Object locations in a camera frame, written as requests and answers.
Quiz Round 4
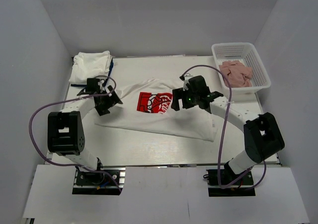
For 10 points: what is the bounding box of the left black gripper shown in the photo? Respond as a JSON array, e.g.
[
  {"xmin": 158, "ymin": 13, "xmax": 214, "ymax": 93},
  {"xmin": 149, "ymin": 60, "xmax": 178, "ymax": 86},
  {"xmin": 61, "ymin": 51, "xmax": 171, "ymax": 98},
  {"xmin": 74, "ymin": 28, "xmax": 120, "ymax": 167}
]
[{"xmin": 96, "ymin": 85, "xmax": 122, "ymax": 116}]

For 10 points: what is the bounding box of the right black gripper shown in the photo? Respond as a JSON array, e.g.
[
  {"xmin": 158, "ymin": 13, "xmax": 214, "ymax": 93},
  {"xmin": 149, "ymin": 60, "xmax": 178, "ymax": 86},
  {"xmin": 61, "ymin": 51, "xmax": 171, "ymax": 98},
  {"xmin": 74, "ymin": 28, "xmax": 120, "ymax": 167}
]
[{"xmin": 171, "ymin": 86, "xmax": 200, "ymax": 111}]

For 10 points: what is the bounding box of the white Coca-Cola print t-shirt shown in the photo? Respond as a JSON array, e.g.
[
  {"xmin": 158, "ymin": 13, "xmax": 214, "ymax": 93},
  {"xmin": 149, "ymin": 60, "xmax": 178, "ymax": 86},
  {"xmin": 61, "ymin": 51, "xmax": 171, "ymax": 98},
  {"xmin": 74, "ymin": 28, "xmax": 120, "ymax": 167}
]
[{"xmin": 94, "ymin": 78, "xmax": 218, "ymax": 142}]

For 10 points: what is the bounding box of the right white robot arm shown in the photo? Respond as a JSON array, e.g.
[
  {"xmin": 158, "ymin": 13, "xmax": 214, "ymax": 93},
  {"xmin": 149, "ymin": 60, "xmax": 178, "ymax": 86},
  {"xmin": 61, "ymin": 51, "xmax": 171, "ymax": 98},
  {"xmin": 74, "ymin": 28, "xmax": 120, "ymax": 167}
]
[{"xmin": 171, "ymin": 75, "xmax": 285, "ymax": 184}]

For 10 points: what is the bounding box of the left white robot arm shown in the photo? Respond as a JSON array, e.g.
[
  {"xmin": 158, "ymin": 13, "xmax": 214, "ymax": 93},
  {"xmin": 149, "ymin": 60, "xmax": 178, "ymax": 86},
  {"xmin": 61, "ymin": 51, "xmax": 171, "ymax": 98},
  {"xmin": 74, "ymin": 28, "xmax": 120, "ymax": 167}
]
[{"xmin": 47, "ymin": 76, "xmax": 122, "ymax": 184}]

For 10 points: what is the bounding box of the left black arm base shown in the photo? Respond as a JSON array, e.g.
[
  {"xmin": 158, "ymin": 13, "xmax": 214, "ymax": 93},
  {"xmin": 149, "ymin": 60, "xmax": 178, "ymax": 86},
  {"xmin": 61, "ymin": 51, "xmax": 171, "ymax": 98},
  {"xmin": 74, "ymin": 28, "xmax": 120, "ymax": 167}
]
[{"xmin": 72, "ymin": 168, "xmax": 125, "ymax": 196}]

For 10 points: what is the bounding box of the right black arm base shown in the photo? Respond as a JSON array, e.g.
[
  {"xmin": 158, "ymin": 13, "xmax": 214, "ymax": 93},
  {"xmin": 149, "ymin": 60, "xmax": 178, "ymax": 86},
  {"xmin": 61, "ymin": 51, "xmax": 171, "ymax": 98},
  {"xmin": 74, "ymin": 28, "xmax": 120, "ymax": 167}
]
[{"xmin": 202, "ymin": 165, "xmax": 256, "ymax": 197}]

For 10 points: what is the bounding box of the folded white t-shirt stack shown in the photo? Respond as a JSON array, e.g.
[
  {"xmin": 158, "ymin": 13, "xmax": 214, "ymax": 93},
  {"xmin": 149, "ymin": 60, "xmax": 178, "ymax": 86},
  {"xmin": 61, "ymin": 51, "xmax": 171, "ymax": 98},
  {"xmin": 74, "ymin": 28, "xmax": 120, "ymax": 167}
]
[{"xmin": 69, "ymin": 51, "xmax": 112, "ymax": 85}]

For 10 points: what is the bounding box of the pink cloth in basket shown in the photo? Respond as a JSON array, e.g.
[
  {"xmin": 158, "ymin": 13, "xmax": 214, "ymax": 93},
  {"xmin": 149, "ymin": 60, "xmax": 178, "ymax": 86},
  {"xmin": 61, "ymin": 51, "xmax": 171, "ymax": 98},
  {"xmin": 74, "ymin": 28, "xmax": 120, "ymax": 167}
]
[{"xmin": 219, "ymin": 61, "xmax": 253, "ymax": 88}]

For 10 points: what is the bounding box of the white plastic basket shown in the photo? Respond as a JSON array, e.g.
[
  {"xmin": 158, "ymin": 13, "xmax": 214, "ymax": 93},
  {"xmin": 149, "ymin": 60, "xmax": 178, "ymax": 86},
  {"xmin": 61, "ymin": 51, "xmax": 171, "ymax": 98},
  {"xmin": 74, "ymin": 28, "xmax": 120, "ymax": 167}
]
[{"xmin": 211, "ymin": 42, "xmax": 271, "ymax": 95}]

